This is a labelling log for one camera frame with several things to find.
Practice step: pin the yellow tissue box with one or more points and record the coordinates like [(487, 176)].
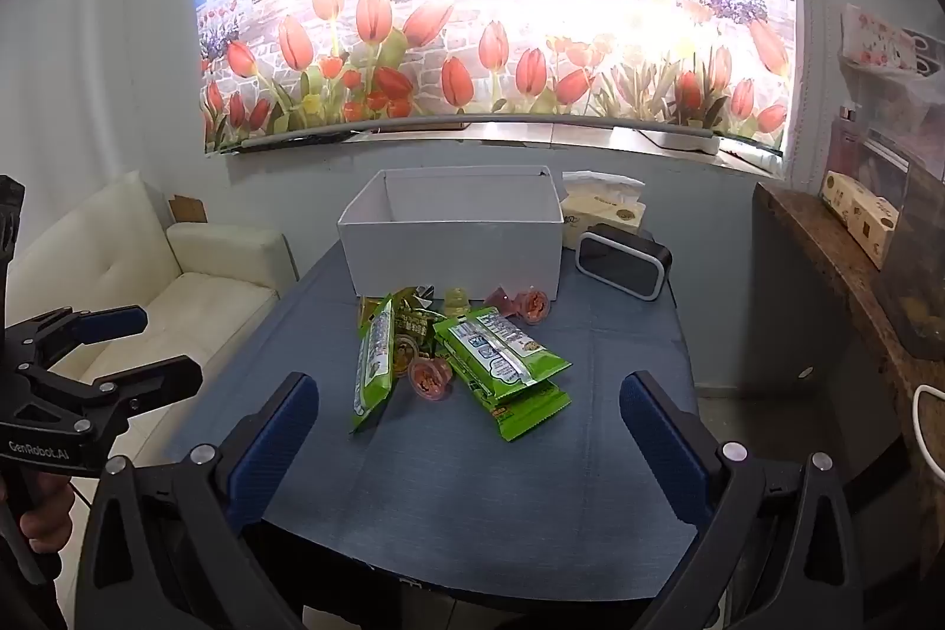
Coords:
[(599, 217)]

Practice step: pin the wooden counter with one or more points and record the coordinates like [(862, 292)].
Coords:
[(841, 276)]

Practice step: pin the brown cardboard piece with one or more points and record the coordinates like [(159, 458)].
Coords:
[(188, 209)]

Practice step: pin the black digital clock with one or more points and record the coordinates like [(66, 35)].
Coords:
[(620, 261)]

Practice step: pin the clear plastic storage bin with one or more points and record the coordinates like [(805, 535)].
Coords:
[(886, 121)]

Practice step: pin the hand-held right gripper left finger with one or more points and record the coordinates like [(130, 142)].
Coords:
[(277, 438)]

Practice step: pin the blue tablecloth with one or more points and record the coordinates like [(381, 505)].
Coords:
[(458, 497)]

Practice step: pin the white power strip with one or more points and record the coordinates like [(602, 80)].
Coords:
[(679, 141)]

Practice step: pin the green and yellow snack packet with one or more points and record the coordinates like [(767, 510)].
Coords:
[(367, 312)]

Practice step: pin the yellow jelly cup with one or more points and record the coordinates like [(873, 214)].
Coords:
[(458, 301)]

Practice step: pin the tulip print window blind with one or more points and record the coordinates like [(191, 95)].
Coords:
[(369, 17)]

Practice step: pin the green packet with silver back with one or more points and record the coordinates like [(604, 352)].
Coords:
[(495, 353)]

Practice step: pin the white cardboard box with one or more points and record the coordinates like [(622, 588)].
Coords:
[(450, 257)]

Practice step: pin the long green snack packet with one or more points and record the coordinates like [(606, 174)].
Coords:
[(376, 364)]

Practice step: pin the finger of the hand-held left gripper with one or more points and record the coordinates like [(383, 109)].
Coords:
[(111, 324), (159, 379)]

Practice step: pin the glass tank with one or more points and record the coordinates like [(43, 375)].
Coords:
[(915, 290)]

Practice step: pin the cream patterned box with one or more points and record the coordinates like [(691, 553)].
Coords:
[(860, 217)]

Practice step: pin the green packet with orange label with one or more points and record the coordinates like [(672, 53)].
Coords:
[(526, 412)]

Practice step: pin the floral print package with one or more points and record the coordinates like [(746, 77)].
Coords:
[(882, 39)]

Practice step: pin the olive yellow snack packet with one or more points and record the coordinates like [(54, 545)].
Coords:
[(415, 324)]

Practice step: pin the person's left hand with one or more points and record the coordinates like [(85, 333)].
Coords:
[(46, 521)]

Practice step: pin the cream leather sofa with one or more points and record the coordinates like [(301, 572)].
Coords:
[(199, 298)]

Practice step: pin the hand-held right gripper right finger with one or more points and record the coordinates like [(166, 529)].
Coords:
[(661, 438)]

